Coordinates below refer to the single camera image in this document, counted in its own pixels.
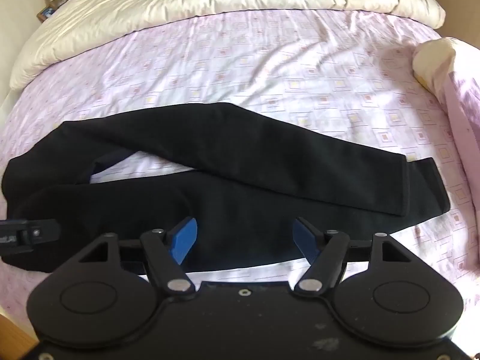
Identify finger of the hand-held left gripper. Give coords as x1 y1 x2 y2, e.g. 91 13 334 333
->
0 219 61 254

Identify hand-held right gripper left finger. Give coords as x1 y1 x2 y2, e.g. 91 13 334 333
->
77 216 198 298

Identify cream pillow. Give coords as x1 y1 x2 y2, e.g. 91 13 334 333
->
412 37 480 96

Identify cream duvet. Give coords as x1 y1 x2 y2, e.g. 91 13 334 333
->
10 0 447 91

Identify wooden bed frame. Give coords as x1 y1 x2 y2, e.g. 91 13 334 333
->
0 314 40 360

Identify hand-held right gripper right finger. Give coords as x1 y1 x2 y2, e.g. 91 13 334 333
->
292 216 409 298

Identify black pants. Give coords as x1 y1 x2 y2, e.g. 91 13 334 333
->
1 102 451 274

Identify pink patterned bed sheet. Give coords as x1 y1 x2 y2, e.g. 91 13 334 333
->
0 9 480 346

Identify wooden picture frame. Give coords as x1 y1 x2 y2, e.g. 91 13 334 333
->
36 5 57 23

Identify pink striped pillowcase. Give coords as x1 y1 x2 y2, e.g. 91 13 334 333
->
442 70 480 271

